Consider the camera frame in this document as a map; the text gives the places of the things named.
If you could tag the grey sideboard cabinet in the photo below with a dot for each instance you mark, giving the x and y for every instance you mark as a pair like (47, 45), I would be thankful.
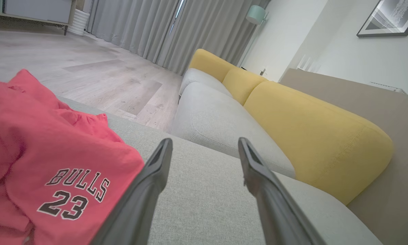
(37, 10)

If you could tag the taupe low partition panel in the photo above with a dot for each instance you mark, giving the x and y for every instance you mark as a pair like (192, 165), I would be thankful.
(394, 136)

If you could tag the large grey sofa seat cushion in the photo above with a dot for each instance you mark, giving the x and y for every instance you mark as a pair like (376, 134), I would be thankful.
(207, 204)

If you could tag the long yellow sofa back cushion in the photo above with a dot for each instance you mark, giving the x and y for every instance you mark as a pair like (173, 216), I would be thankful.
(309, 136)

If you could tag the black framed wall picture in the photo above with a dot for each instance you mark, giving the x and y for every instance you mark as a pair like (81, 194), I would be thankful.
(388, 17)

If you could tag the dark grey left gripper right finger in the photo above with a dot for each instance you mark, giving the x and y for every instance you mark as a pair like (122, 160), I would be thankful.
(275, 211)

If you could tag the floor lamp with mint shade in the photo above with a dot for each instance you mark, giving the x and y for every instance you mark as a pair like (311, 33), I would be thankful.
(255, 14)

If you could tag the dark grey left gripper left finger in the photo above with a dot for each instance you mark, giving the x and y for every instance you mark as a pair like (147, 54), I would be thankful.
(139, 204)

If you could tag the white flat device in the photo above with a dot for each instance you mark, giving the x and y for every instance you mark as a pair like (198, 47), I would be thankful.
(388, 87)

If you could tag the small dark tabletop object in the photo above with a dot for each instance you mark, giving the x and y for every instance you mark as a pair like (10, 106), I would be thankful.
(263, 71)

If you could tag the white slatted object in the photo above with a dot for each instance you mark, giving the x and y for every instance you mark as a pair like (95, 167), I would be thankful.
(306, 63)

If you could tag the white ribbed cylinder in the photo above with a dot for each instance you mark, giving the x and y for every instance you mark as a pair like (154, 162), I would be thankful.
(77, 22)

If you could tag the red shorts with white stripes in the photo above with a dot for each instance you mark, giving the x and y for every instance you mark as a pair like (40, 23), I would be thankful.
(88, 160)

